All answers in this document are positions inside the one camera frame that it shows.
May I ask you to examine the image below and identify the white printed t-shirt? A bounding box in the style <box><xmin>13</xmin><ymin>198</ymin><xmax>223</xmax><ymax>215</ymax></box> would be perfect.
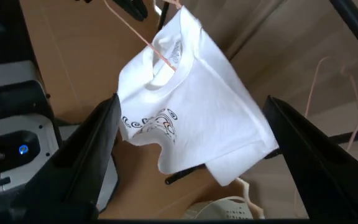
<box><xmin>116</xmin><ymin>5</ymin><xmax>280</xmax><ymax>187</ymax></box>

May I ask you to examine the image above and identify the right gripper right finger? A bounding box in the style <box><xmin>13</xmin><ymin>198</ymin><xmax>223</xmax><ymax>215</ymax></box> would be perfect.
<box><xmin>262</xmin><ymin>95</ymin><xmax>358</xmax><ymax>220</ymax></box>

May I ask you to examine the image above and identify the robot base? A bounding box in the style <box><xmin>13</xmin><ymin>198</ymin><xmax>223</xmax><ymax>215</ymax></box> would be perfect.
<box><xmin>0</xmin><ymin>0</ymin><xmax>119</xmax><ymax>212</ymax></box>

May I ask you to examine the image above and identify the white curtain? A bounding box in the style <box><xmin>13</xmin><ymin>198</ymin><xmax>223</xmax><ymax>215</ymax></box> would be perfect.
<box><xmin>178</xmin><ymin>0</ymin><xmax>358</xmax><ymax>138</ymax></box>

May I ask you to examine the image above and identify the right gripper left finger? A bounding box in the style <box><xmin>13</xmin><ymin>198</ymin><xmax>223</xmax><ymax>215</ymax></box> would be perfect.
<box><xmin>9</xmin><ymin>93</ymin><xmax>122</xmax><ymax>220</ymax></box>

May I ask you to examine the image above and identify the white laundry basket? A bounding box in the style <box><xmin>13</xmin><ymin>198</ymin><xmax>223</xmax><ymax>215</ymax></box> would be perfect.
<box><xmin>181</xmin><ymin>177</ymin><xmax>266</xmax><ymax>220</ymax></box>

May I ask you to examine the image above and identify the pink clothes hanger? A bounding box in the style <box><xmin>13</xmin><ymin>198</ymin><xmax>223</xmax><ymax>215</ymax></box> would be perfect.
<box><xmin>103</xmin><ymin>0</ymin><xmax>183</xmax><ymax>72</ymax></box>
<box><xmin>293</xmin><ymin>55</ymin><xmax>358</xmax><ymax>217</ymax></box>

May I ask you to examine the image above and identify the black clothes rack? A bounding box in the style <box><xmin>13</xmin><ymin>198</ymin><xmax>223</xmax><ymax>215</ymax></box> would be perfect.
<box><xmin>158</xmin><ymin>0</ymin><xmax>358</xmax><ymax>185</ymax></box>

